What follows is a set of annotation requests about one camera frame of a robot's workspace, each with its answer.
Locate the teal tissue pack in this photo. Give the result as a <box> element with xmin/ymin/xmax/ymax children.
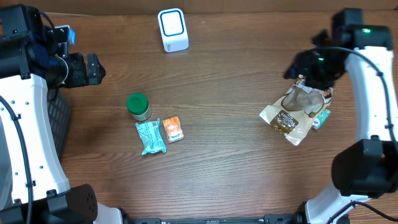
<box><xmin>312</xmin><ymin>109</ymin><xmax>330</xmax><ymax>129</ymax></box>

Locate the beige plastic pouch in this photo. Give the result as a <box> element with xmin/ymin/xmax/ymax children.
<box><xmin>259</xmin><ymin>75</ymin><xmax>333</xmax><ymax>146</ymax></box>

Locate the green capped bottle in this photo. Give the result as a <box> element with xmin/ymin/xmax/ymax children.
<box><xmin>126</xmin><ymin>93</ymin><xmax>152</xmax><ymax>121</ymax></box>

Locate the green snack packet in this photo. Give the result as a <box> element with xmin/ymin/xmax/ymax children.
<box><xmin>136</xmin><ymin>118</ymin><xmax>167</xmax><ymax>156</ymax></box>

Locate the orange tissue pack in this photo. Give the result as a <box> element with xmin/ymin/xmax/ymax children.
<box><xmin>162</xmin><ymin>116</ymin><xmax>184</xmax><ymax>143</ymax></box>

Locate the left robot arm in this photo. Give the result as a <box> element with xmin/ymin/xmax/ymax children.
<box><xmin>1</xmin><ymin>4</ymin><xmax>129</xmax><ymax>223</ymax></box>

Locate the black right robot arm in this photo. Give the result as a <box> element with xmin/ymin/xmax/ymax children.
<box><xmin>264</xmin><ymin>8</ymin><xmax>397</xmax><ymax>223</ymax></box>

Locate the white barcode scanner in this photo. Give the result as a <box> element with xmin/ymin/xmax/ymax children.
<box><xmin>157</xmin><ymin>8</ymin><xmax>189</xmax><ymax>53</ymax></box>

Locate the grey plastic mesh basket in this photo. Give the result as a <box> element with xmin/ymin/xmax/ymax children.
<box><xmin>47</xmin><ymin>90</ymin><xmax>71</xmax><ymax>161</ymax></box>

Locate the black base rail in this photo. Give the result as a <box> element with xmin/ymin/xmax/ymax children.
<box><xmin>129</xmin><ymin>213</ymin><xmax>307</xmax><ymax>224</ymax></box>

